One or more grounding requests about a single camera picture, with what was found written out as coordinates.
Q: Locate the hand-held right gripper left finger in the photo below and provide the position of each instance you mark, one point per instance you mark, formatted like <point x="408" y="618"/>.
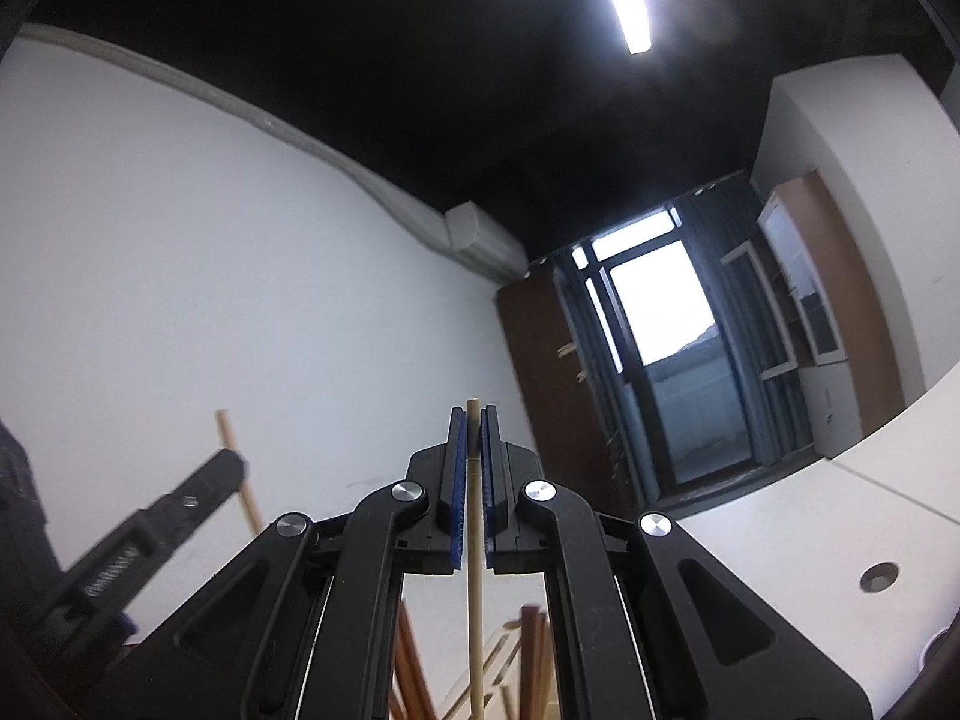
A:
<point x="456" y="495"/>

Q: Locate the dark brown wardrobe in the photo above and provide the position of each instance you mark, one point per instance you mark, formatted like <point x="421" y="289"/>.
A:
<point x="555" y="390"/>

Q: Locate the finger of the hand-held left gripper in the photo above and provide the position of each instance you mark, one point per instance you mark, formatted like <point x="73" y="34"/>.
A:
<point x="202" y="491"/>

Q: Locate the cream slotted utensil holder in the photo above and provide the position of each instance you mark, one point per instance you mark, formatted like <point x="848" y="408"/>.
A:
<point x="495" y="649"/>

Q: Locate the wide blue-grey curtain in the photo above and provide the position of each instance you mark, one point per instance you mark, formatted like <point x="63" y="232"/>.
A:
<point x="735" y="292"/>

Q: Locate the white framed window sash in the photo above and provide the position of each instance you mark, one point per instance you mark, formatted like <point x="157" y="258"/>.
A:
<point x="757" y="300"/>

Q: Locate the glass balcony door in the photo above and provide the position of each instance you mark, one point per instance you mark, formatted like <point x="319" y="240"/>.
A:
<point x="667" y="315"/>

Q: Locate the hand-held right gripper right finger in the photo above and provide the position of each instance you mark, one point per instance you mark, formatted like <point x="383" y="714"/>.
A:
<point x="489" y="495"/>

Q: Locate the brown cabinet with glass door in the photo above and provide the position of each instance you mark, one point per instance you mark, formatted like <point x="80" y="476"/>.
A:
<point x="847" y="277"/>

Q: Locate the white air conditioner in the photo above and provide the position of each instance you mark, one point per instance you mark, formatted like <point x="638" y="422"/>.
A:
<point x="484" y="236"/>

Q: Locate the white wall pipe cover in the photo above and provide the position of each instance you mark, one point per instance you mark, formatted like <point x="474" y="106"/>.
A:
<point x="262" y="116"/>

